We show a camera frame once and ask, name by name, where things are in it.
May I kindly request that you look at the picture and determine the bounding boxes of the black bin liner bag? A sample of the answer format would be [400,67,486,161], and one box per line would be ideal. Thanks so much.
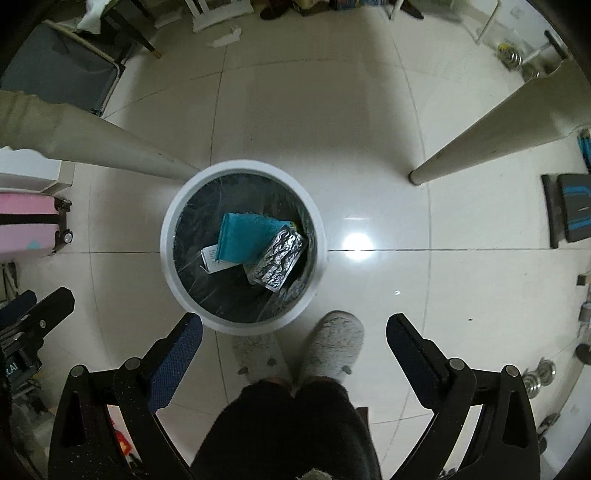
[174,174,318,324]

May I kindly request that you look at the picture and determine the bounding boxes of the silver dumbbell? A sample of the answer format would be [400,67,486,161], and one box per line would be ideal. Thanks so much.
[521,357,558,400]

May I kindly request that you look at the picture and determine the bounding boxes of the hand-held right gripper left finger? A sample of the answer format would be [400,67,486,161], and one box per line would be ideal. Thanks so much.
[48,313,204,480]

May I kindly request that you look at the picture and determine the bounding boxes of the white round trash bin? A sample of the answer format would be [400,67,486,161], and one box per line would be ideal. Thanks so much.
[160,159,329,335]

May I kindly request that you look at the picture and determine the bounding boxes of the grey fluffy slipper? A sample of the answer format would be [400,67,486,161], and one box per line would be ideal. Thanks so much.
[231,333,291,386]
[298,310,365,384]

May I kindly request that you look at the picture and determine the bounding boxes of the black board with blue stripe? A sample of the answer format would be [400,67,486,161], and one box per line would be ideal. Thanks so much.
[541,173,591,250]

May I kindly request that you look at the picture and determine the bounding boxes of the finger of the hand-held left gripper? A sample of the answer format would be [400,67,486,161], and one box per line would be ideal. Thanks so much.
[24,287,75,354]
[0,290,38,329]

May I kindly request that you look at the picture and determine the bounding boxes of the cream table leg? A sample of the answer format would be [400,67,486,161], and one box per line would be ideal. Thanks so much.
[409,58,591,186]
[39,104,206,182]

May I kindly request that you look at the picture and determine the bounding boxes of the white box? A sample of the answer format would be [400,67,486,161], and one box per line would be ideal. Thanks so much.
[0,146,75,192]

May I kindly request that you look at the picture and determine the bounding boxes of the person's legs in black pants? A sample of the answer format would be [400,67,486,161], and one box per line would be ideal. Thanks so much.
[189,376,384,480]

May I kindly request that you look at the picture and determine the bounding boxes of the white stool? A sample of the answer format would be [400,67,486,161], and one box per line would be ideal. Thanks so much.
[185,0,254,32]

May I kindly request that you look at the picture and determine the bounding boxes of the white cloth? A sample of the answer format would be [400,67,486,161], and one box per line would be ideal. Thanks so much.
[76,0,117,34]

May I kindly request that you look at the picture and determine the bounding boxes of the silver foil packet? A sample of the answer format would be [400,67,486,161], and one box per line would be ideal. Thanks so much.
[247,229,309,294]

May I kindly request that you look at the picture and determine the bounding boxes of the teal cloth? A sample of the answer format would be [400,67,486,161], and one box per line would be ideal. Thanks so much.
[217,212,293,265]

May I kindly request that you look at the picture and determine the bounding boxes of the grey suitcase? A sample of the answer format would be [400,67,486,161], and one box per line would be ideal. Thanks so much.
[0,21,126,118]

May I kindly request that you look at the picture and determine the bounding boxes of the dark wooden chair leg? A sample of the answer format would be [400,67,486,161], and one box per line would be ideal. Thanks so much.
[104,0,163,60]

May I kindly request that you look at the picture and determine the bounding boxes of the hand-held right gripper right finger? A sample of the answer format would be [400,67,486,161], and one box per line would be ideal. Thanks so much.
[386,313,541,480]

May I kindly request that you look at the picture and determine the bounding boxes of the pink suitcase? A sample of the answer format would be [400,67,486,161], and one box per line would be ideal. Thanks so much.
[0,193,74,257]

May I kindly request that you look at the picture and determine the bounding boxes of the white paper card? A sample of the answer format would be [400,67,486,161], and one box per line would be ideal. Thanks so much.
[201,244,243,275]

